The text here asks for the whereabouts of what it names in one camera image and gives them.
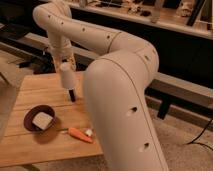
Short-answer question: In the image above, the white eraser block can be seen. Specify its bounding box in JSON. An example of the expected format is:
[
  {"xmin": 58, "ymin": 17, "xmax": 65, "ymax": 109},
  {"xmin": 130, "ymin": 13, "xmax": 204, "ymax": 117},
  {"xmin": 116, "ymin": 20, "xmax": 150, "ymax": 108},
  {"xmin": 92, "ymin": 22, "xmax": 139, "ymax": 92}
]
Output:
[{"xmin": 32, "ymin": 112, "xmax": 53, "ymax": 130}]

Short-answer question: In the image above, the long wooden shelf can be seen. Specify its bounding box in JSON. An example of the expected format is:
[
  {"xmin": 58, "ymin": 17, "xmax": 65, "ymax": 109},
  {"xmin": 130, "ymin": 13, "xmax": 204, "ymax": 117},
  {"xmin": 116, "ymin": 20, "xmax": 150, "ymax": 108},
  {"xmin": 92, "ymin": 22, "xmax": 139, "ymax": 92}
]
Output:
[{"xmin": 39, "ymin": 0, "xmax": 213, "ymax": 40}]

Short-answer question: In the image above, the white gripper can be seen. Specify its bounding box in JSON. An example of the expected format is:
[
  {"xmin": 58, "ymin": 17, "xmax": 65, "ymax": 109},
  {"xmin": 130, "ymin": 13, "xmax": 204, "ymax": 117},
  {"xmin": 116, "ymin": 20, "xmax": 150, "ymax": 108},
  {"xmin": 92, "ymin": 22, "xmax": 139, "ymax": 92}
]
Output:
[{"xmin": 50, "ymin": 43, "xmax": 76, "ymax": 102}]

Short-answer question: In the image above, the dark brown round plate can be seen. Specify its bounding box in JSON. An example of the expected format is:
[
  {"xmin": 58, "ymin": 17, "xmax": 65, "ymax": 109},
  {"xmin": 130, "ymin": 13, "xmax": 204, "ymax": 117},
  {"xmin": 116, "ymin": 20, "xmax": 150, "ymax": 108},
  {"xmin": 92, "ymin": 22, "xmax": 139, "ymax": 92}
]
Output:
[{"xmin": 23, "ymin": 105, "xmax": 55, "ymax": 132}]

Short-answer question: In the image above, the white ceramic cup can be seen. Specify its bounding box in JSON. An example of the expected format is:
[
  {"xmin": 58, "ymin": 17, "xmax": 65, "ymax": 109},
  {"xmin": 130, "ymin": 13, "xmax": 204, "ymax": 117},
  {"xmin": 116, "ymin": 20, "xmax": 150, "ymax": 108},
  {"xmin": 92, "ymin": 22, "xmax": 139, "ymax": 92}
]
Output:
[{"xmin": 59, "ymin": 62, "xmax": 76, "ymax": 90}]

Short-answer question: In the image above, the white condiment bottle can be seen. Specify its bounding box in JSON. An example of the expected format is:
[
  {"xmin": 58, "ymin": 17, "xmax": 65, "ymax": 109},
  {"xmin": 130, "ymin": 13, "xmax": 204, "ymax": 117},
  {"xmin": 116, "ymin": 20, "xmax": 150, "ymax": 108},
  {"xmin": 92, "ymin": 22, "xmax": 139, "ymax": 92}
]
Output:
[{"xmin": 85, "ymin": 129, "xmax": 93, "ymax": 137}]

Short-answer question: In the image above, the wooden low table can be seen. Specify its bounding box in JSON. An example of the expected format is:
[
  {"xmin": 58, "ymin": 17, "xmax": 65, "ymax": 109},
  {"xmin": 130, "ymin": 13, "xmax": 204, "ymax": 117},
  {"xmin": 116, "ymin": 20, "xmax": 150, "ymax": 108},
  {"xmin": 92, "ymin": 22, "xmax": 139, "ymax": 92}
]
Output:
[{"xmin": 0, "ymin": 72, "xmax": 102, "ymax": 168}]

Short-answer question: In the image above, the black cable on floor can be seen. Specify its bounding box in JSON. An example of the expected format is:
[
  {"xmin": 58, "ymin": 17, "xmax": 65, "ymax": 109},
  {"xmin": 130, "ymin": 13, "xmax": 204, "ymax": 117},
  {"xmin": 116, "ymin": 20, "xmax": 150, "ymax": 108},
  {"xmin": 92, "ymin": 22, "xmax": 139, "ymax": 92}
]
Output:
[{"xmin": 185, "ymin": 117, "xmax": 213, "ymax": 152}]

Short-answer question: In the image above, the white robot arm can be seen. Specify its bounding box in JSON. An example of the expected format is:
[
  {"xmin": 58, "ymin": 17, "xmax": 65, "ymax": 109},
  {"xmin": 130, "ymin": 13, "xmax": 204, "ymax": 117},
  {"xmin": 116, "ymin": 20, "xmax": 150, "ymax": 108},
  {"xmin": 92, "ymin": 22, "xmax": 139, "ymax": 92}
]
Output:
[{"xmin": 33, "ymin": 0, "xmax": 169, "ymax": 171}]

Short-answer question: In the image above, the dark bench with legs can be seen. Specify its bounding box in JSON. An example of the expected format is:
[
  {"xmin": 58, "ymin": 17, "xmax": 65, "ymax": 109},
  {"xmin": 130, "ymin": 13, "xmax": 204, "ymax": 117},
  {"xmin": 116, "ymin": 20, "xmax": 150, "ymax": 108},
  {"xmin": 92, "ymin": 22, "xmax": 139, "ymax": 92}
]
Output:
[{"xmin": 0, "ymin": 24, "xmax": 213, "ymax": 119}]

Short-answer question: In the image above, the orange carrot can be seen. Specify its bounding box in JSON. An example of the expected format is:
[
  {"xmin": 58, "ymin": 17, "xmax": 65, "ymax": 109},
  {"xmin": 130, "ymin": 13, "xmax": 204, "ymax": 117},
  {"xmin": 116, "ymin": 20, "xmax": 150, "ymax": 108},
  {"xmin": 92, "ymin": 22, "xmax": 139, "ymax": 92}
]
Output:
[{"xmin": 68, "ymin": 127, "xmax": 93, "ymax": 143}]

